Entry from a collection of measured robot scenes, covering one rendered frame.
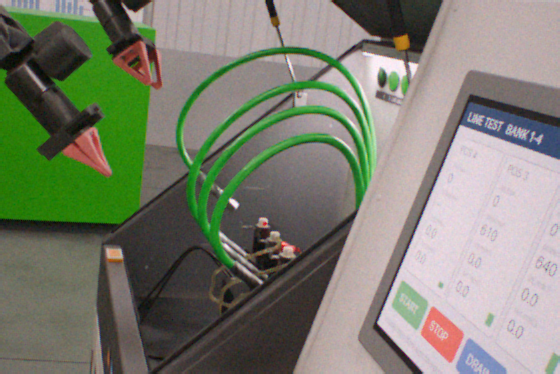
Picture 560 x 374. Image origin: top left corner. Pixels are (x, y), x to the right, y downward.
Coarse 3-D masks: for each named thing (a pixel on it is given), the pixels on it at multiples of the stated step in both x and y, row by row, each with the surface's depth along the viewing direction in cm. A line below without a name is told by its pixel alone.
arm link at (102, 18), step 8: (104, 0) 146; (112, 0) 146; (96, 8) 146; (104, 8) 146; (112, 8) 146; (120, 8) 146; (128, 8) 147; (96, 16) 148; (104, 16) 146; (112, 16) 145; (128, 16) 148; (104, 24) 146
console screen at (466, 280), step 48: (480, 96) 81; (528, 96) 73; (480, 144) 78; (528, 144) 71; (432, 192) 84; (480, 192) 75; (528, 192) 69; (432, 240) 81; (480, 240) 73; (528, 240) 67; (384, 288) 87; (432, 288) 78; (480, 288) 71; (528, 288) 65; (384, 336) 84; (432, 336) 76; (480, 336) 69; (528, 336) 63
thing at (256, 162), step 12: (276, 144) 107; (288, 144) 107; (336, 144) 109; (264, 156) 107; (348, 156) 110; (252, 168) 107; (360, 168) 112; (240, 180) 107; (360, 180) 112; (228, 192) 106; (360, 192) 112; (216, 204) 107; (360, 204) 113; (216, 216) 107; (216, 228) 107; (216, 240) 108; (216, 252) 108; (228, 264) 109; (240, 264) 110; (240, 276) 110; (252, 276) 111; (252, 288) 112
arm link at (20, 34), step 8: (0, 8) 113; (0, 16) 110; (8, 16) 113; (0, 24) 109; (8, 24) 114; (16, 24) 114; (8, 32) 108; (16, 32) 111; (24, 32) 114; (8, 40) 108; (16, 40) 110; (24, 40) 112
